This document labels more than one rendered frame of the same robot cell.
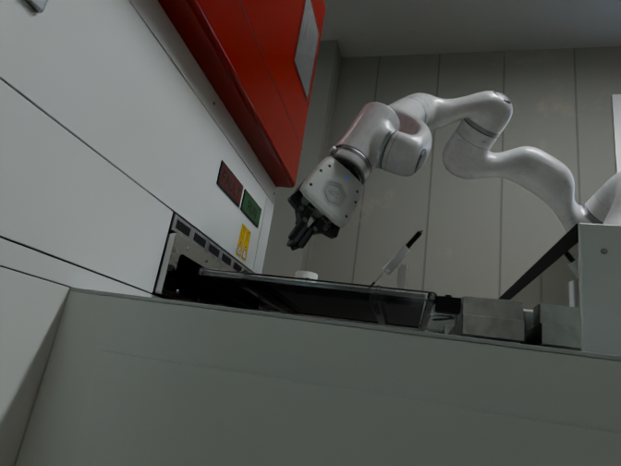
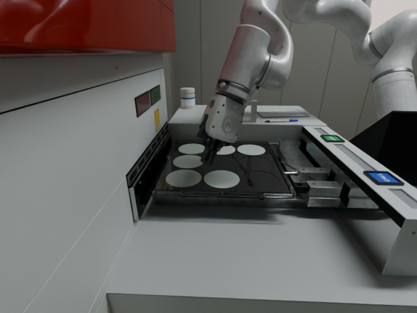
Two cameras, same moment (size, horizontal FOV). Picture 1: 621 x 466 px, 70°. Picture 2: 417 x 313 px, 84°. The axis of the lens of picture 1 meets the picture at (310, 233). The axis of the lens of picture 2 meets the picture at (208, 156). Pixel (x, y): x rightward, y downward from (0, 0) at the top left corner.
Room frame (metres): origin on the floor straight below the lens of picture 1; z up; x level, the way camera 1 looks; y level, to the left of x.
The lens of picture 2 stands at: (0.18, 0.13, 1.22)
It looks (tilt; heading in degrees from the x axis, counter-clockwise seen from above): 24 degrees down; 348
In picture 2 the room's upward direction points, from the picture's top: straight up
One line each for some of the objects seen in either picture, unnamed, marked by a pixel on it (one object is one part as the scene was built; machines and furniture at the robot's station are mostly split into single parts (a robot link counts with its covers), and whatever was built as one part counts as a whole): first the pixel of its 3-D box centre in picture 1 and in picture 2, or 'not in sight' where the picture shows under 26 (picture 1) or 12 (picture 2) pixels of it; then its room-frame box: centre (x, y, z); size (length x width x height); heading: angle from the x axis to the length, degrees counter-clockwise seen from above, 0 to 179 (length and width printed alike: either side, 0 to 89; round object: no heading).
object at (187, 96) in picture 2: (304, 288); (187, 98); (1.35, -0.01, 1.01); 0.07 x 0.07 x 0.10
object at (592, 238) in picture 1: (549, 327); (345, 176); (0.68, -0.39, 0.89); 0.55 x 0.09 x 0.14; 166
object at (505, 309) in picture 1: (490, 309); (322, 188); (0.64, -0.27, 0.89); 0.08 x 0.03 x 0.03; 76
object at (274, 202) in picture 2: not in sight; (242, 200); (0.71, -0.08, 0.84); 0.50 x 0.02 x 0.03; 76
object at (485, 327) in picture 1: (474, 340); (301, 170); (0.79, -0.31, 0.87); 0.36 x 0.08 x 0.03; 166
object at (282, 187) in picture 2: (327, 303); (221, 162); (0.84, -0.05, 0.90); 0.34 x 0.34 x 0.01; 76
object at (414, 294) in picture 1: (309, 283); (223, 194); (0.66, -0.01, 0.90); 0.37 x 0.01 x 0.01; 76
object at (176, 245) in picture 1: (220, 291); (156, 164); (0.87, 0.16, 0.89); 0.44 x 0.02 x 0.10; 166
